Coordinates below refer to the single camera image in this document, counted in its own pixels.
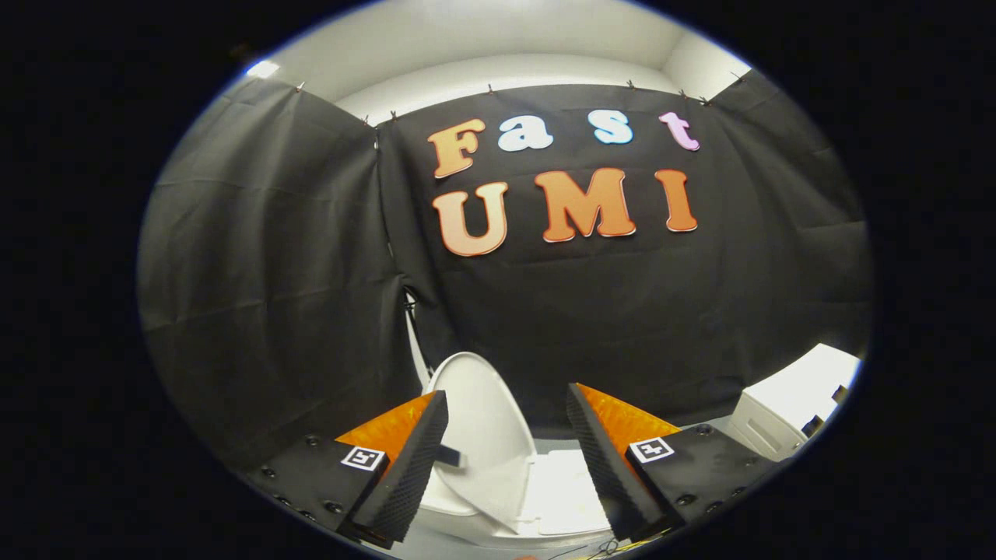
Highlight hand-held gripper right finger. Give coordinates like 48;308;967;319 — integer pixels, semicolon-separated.
566;383;779;543

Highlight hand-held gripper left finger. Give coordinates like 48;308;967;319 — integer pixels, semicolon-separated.
247;390;450;547

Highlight white stand pole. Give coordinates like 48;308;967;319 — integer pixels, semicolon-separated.
402;288;433;390

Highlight black backdrop cloth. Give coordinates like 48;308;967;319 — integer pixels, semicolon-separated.
136;68;872;467

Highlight white drawer cabinet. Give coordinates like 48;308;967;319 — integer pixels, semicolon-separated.
728;344;861;461

